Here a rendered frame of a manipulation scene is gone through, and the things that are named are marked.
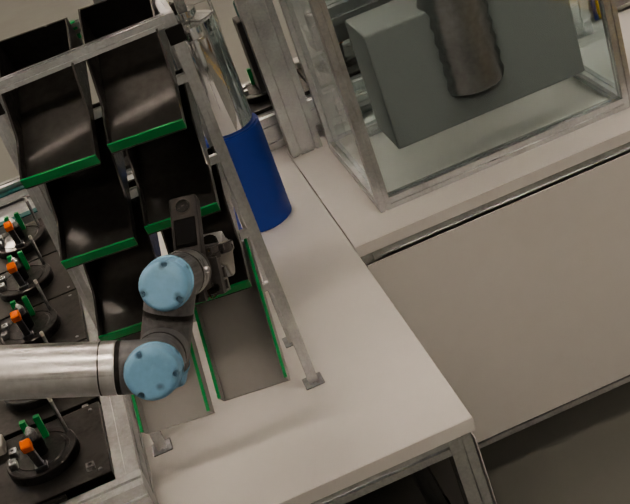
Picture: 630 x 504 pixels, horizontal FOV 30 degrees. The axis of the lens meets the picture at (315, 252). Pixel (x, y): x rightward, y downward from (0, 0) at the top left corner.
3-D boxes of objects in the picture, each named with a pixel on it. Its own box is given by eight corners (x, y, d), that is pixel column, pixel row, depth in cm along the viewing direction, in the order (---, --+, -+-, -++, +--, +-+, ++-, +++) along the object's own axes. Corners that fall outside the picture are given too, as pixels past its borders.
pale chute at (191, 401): (215, 413, 212) (209, 410, 208) (147, 435, 213) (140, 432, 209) (176, 270, 220) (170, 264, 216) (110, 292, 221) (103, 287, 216)
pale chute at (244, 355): (291, 379, 214) (287, 376, 209) (223, 401, 214) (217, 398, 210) (249, 239, 221) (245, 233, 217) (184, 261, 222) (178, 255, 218)
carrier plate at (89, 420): (116, 478, 211) (111, 470, 210) (-9, 533, 209) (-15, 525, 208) (102, 407, 232) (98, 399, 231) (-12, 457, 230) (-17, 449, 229)
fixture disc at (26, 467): (83, 465, 214) (79, 457, 213) (11, 497, 213) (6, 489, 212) (77, 424, 226) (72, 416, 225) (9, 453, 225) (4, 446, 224)
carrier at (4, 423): (101, 404, 233) (76, 355, 227) (-12, 452, 231) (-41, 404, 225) (90, 345, 254) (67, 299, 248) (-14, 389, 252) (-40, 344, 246)
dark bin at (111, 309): (173, 321, 204) (159, 299, 198) (103, 344, 205) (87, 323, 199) (151, 200, 221) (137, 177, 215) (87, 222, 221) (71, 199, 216)
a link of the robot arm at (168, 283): (131, 313, 167) (137, 255, 166) (152, 302, 178) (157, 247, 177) (185, 321, 166) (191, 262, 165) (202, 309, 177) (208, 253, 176)
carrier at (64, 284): (80, 294, 276) (58, 250, 270) (-16, 334, 274) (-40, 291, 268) (72, 252, 297) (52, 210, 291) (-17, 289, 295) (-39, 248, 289)
